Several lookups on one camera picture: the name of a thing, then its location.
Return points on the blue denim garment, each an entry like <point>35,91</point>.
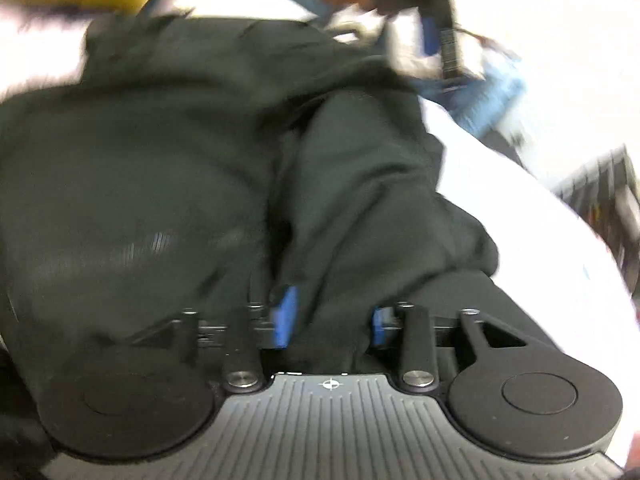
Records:
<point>485,97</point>

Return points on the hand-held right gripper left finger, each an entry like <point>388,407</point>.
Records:
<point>284,316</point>

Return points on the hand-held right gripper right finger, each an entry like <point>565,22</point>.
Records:
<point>381,329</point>

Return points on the black hooded sweatshirt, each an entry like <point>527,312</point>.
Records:
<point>175,160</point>

